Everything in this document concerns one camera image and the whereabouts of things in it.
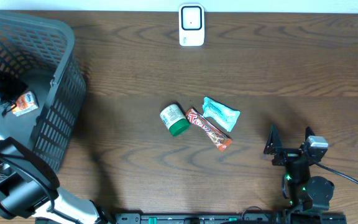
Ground red chocolate bar wrapper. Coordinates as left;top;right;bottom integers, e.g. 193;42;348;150
186;108;232;152

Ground teal tissue packet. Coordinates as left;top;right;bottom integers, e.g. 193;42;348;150
202;96;241;132

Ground orange white small packet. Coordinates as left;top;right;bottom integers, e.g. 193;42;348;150
12;91;39;116

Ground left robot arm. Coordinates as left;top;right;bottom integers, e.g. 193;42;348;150
0;68;114;223

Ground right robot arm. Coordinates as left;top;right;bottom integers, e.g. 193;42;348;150
264;125;334;223

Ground white barcode scanner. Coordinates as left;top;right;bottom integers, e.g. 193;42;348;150
178;4;205;47

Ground white bottle green cap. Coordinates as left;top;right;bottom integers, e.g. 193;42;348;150
160;104;190;136

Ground grey plastic shopping basket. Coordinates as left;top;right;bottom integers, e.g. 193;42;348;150
0;11;86;171

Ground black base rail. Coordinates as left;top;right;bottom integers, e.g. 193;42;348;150
113;205;347;224

